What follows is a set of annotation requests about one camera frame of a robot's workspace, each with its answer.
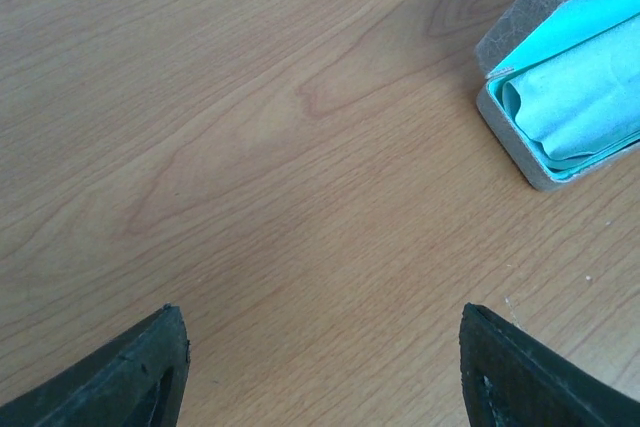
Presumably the grey leather glasses case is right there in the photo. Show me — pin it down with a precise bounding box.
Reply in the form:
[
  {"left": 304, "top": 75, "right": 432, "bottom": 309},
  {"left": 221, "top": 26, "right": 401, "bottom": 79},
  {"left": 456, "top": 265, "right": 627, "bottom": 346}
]
[{"left": 476, "top": 0, "right": 639, "bottom": 191}]

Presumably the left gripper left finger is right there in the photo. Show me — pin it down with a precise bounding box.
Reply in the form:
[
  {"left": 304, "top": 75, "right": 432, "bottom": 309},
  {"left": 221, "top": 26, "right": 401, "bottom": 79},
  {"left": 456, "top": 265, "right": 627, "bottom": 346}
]
[{"left": 1, "top": 304, "right": 190, "bottom": 426}]

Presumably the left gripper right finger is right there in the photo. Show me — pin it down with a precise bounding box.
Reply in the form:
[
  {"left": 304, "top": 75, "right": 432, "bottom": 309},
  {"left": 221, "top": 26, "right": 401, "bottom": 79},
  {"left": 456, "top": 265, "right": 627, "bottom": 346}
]
[{"left": 459, "top": 303, "right": 639, "bottom": 426}]

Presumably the light blue cleaning cloth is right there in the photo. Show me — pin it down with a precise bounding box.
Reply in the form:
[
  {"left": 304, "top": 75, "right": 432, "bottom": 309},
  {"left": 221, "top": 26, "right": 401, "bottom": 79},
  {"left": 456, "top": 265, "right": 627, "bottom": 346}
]
[{"left": 502, "top": 17, "right": 639, "bottom": 170}]

